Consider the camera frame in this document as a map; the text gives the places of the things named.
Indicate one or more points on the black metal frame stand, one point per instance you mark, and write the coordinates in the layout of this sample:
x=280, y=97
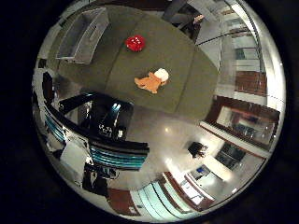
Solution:
x=106, y=118

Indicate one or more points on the olive green table cloth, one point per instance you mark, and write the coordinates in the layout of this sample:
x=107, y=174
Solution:
x=174, y=62

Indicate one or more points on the orange teddy bear white hat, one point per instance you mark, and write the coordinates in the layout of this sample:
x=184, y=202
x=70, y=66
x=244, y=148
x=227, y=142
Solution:
x=151, y=82

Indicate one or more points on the red mushroom plush white dots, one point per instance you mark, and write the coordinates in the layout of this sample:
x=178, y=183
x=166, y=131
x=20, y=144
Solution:
x=135, y=43

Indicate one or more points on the grey plastic container bin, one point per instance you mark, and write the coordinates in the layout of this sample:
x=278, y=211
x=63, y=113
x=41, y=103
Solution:
x=81, y=37

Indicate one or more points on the black bag on floor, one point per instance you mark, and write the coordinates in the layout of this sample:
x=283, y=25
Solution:
x=197, y=149

